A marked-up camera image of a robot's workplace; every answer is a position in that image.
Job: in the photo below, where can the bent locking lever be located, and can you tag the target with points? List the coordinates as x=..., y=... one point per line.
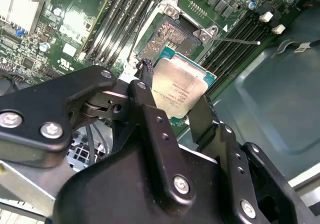
x=136, y=37

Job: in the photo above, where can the straight locking lever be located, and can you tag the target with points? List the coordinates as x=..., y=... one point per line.
x=235, y=40

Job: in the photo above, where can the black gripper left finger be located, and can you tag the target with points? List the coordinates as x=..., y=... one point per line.
x=37, y=109

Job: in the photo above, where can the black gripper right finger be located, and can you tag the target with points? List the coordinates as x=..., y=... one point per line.
x=230, y=164

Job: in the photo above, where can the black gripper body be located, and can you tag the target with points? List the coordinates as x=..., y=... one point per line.
x=120, y=196

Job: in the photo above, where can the silver topped CPU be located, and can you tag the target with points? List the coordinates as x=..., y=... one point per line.
x=180, y=84

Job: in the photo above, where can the metal socket cover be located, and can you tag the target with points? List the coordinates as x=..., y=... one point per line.
x=130, y=67

